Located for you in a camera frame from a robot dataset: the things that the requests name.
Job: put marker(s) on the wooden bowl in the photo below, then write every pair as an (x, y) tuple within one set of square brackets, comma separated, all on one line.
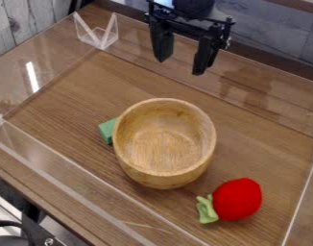
[(163, 140)]

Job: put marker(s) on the clear acrylic tray wall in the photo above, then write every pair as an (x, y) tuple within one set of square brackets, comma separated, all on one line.
[(99, 212)]

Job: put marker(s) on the black clamp mount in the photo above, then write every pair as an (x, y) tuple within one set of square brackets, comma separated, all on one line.
[(33, 235)]

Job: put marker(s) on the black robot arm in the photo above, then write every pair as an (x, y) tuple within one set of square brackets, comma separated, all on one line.
[(192, 18)]

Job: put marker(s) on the green foam block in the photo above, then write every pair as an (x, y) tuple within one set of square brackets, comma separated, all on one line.
[(105, 130)]

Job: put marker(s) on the red plush strawberry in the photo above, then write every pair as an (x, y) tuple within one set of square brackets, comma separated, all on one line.
[(232, 201)]

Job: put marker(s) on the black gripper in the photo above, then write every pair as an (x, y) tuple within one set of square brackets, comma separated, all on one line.
[(190, 17)]

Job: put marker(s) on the clear acrylic corner bracket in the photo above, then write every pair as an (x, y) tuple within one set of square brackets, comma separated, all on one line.
[(97, 37)]

